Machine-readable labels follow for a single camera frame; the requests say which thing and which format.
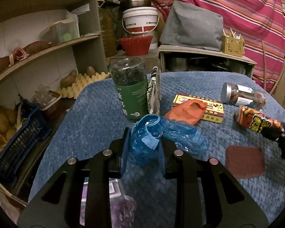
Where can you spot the clear plastic storage box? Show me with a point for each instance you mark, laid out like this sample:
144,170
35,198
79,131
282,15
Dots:
61,32

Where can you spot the grey fabric cover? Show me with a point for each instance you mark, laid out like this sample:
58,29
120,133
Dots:
191,26

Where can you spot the yellow plastic utensil basket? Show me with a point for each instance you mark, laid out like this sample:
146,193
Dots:
232,43

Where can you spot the green label tea jar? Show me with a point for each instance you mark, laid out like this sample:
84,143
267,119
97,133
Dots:
131,85

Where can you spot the yellow red carton box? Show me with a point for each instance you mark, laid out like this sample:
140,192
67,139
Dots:
214,111

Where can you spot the grey side table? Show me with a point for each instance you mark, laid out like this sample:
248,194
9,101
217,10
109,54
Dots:
183,59

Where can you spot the blue plastic bag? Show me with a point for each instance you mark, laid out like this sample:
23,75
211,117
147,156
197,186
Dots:
146,135

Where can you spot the large oil jug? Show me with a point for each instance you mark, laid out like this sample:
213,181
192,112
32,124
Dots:
107,24

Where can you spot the clear jar of dried fruit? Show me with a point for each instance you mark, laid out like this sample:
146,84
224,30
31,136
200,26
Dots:
238,95

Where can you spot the purple beads plastic bag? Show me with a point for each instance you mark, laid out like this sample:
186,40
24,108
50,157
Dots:
122,206

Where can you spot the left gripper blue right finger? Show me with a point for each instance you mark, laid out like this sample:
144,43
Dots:
208,195

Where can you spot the white plastic bucket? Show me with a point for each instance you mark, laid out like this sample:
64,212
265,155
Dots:
142,21

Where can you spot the wooden shelf unit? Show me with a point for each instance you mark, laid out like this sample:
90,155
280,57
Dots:
50,69

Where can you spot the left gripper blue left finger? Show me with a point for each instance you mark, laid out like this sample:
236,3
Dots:
58,202

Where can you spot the yellow egg carton tray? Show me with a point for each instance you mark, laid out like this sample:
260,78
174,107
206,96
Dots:
81,81

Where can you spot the red striped curtain cloth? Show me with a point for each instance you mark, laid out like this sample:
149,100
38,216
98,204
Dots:
256,20

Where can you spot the orange cloth piece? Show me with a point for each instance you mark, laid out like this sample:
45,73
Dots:
190,111

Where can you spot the dark blue plastic crate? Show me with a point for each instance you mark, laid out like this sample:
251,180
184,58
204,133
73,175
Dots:
33,130

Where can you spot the maroon scouring sponge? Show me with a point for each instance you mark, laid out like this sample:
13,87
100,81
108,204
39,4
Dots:
245,162

